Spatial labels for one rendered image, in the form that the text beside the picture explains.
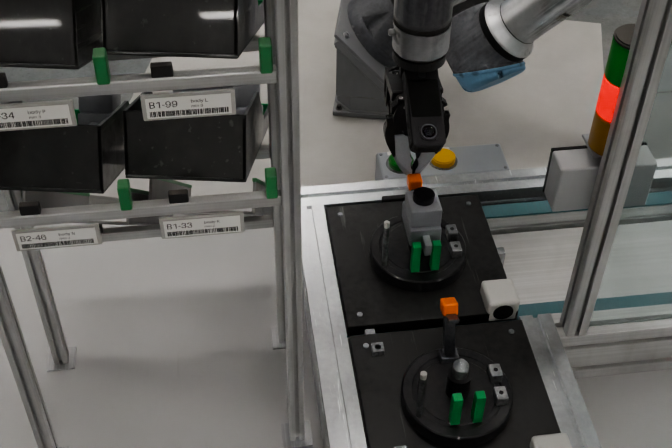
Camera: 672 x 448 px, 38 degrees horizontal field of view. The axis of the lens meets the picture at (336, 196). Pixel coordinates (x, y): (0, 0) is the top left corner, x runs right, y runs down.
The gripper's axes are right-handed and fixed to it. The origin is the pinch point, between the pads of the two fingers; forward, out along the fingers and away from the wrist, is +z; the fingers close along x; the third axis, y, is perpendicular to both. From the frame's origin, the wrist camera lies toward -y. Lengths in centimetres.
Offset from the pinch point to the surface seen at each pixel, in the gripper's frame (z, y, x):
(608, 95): -27.3, -19.7, -16.9
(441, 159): 10.0, 13.7, -8.0
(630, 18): 107, 194, -127
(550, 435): 8.2, -40.2, -9.9
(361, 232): 10.2, -1.1, 7.3
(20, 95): -39, -28, 45
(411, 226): 1.3, -9.5, 1.9
